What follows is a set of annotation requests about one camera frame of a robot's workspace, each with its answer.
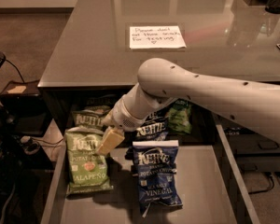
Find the rear green jalapeno chip bag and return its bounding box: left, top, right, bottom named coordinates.
left=72, top=105, right=111, bottom=130

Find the front blue vinegar chip bag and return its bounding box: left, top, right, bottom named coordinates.
left=133, top=140, right=183, bottom=217

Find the open grey top drawer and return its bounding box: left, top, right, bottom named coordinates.
left=40, top=106, right=260, bottom=224

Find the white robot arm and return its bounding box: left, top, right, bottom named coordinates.
left=97, top=58, right=280, bottom=156

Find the light green snack bag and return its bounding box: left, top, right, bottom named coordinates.
left=166, top=99, right=192, bottom=134

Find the white handwritten paper note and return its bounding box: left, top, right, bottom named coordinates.
left=129, top=26, right=186, bottom=49

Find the black side table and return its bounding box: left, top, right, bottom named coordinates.
left=0, top=80, right=52, bottom=137

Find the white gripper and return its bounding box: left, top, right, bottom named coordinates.
left=96, top=100, right=144, bottom=156

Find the green jalapeno chip bag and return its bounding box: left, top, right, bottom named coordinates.
left=72, top=105, right=111, bottom=130
left=64, top=127, right=113, bottom=195

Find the black cable on floor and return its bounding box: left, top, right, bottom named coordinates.
left=0, top=57, right=26, bottom=84

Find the dark rear chip bag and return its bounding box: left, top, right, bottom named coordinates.
left=86, top=94, right=118, bottom=106

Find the front green jalapeno chip bag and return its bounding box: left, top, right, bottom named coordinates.
left=64, top=127, right=113, bottom=195

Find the middle dark blue chip bag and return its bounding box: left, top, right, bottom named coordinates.
left=125, top=117, right=169, bottom=160

